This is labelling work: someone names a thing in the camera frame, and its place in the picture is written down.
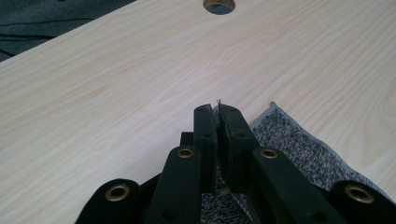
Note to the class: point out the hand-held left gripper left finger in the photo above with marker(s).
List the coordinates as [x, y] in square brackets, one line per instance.
[205, 140]

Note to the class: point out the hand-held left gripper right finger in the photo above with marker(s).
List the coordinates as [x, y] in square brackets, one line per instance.
[235, 140]

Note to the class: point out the grey speckled cloth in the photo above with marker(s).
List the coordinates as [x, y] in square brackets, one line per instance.
[295, 146]

